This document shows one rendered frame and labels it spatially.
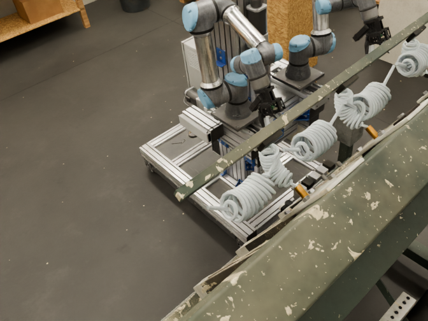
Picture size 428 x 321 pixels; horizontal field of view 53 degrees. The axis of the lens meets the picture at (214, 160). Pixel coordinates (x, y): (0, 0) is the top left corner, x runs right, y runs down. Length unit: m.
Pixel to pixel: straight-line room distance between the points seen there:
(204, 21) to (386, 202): 1.46
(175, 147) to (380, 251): 2.67
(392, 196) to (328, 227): 0.14
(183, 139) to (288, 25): 1.35
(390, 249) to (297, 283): 0.40
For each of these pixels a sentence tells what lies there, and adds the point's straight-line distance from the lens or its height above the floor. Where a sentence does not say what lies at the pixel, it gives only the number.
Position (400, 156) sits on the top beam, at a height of 1.95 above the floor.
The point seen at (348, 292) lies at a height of 1.69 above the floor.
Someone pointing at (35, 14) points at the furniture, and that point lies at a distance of 6.01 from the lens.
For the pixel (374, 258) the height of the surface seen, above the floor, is 1.69.
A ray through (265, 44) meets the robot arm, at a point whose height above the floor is 1.59.
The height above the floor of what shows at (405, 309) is 1.02.
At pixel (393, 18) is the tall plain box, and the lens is 4.68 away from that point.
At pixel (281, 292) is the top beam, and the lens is 0.63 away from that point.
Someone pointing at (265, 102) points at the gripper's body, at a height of 1.45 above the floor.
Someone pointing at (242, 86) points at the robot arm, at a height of 1.24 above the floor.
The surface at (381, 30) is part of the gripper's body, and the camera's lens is 2.14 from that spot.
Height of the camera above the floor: 2.48
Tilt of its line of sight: 43 degrees down
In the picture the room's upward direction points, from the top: 8 degrees counter-clockwise
